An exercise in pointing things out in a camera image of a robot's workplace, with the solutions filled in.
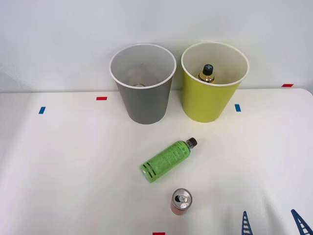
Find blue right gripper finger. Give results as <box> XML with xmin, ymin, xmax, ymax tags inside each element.
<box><xmin>290</xmin><ymin>209</ymin><xmax>313</xmax><ymax>235</ymax></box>
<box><xmin>241</xmin><ymin>211</ymin><xmax>253</xmax><ymax>235</ymax></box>

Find red drink can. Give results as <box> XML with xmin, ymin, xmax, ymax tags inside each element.
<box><xmin>170</xmin><ymin>188</ymin><xmax>193</xmax><ymax>216</ymax></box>

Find green plastic bottle black cap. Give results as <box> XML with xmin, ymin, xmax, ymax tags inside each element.
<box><xmin>140</xmin><ymin>137</ymin><xmax>198</xmax><ymax>184</ymax></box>

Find yellow-green plastic waste bin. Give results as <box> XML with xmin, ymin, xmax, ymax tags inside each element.
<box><xmin>180</xmin><ymin>41</ymin><xmax>250</xmax><ymax>123</ymax></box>

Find amber bottle with black cap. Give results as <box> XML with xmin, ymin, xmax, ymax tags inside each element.
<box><xmin>197</xmin><ymin>64</ymin><xmax>217</xmax><ymax>85</ymax></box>

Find grey plastic waste bin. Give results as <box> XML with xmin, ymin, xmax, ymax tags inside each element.
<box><xmin>109</xmin><ymin>43</ymin><xmax>177</xmax><ymax>125</ymax></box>

